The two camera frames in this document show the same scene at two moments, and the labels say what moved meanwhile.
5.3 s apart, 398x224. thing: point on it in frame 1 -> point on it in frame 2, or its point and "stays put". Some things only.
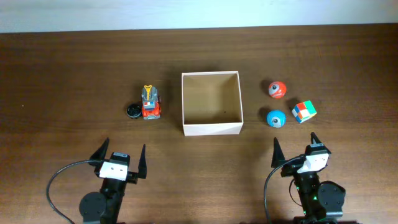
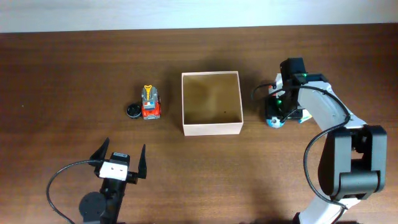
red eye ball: (277, 89) stays put
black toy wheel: (134, 110) stays put
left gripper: (132, 177) stays put
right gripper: (288, 168) -> (280, 114)
